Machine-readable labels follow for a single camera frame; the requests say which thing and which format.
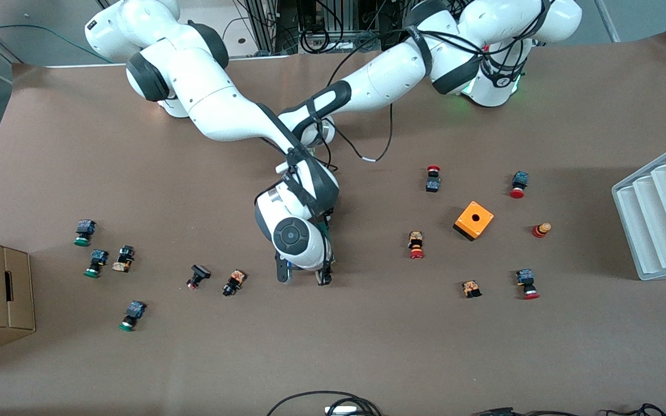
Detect orange button enclosure box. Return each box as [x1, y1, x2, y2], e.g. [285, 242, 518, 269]
[453, 200, 495, 242]

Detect red mushroom pushbutton blue block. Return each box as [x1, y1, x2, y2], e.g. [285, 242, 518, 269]
[515, 269, 541, 300]
[509, 171, 530, 199]

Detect thin black curly cable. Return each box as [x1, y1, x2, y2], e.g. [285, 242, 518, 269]
[605, 403, 666, 416]

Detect teal cable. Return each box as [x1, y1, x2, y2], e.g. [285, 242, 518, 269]
[0, 23, 101, 64]

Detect black looped floor cable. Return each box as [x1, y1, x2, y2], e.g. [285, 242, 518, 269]
[267, 391, 383, 416]

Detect white ribbed tray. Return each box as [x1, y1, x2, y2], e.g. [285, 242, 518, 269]
[610, 138, 666, 281]

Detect black flat-head switch red terminals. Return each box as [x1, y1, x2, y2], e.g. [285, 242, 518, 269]
[186, 264, 212, 290]

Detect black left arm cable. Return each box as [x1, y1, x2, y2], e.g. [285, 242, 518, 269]
[333, 101, 395, 164]

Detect green mushroom pushbutton blue block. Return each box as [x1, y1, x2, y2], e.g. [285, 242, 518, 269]
[119, 300, 147, 332]
[84, 249, 109, 278]
[74, 219, 98, 247]

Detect black cable with connector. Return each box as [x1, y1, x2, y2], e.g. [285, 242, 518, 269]
[475, 407, 582, 416]

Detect black knob switch orange block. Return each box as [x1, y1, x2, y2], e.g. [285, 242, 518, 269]
[222, 269, 247, 298]

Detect aluminium profile rack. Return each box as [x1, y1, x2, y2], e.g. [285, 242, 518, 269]
[240, 0, 420, 55]

